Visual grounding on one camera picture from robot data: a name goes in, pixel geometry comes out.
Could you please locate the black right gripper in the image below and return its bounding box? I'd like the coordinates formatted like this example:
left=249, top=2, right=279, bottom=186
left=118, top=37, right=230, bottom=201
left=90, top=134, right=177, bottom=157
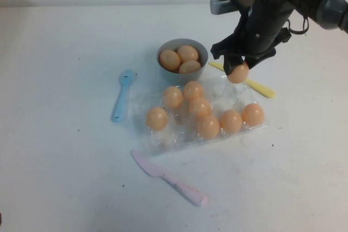
left=210, top=0, right=295, bottom=76

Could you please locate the tan egg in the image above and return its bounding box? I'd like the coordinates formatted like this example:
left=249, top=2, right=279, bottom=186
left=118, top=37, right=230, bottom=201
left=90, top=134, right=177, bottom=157
left=227, top=61, right=250, bottom=84
left=177, top=45, right=199, bottom=63
left=178, top=60, right=202, bottom=74
left=163, top=85, right=184, bottom=109
left=183, top=80, right=205, bottom=102
left=146, top=106, right=169, bottom=130
left=196, top=114, right=220, bottom=139
left=188, top=97, right=213, bottom=118
left=159, top=49, right=181, bottom=71
left=241, top=103, right=265, bottom=126
left=220, top=109, right=243, bottom=133

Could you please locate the clear plastic egg tray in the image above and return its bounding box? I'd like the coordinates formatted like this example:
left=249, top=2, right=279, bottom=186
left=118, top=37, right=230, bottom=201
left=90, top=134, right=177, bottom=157
left=132, top=78, right=269, bottom=157

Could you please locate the yellow plastic knife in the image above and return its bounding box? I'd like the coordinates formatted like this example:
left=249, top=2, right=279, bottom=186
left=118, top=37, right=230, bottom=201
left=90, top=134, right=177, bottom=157
left=208, top=61, right=276, bottom=99

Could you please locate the grey round bowl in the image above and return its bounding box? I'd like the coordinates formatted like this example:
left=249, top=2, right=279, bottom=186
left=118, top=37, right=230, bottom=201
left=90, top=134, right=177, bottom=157
left=157, top=38, right=209, bottom=84

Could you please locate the light blue plastic fork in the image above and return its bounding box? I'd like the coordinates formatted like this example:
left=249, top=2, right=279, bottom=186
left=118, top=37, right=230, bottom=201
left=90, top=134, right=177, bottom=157
left=110, top=68, right=138, bottom=123

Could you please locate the pink plastic knife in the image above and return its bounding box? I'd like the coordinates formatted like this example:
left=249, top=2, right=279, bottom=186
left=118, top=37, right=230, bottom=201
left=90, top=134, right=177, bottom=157
left=130, top=149, right=209, bottom=207

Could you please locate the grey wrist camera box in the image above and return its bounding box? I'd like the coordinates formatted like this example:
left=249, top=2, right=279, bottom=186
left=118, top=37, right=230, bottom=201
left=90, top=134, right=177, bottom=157
left=209, top=0, right=260, bottom=15

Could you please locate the thin black cable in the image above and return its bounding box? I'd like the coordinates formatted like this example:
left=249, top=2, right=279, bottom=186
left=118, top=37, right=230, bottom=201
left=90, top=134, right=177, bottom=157
left=287, top=16, right=310, bottom=37

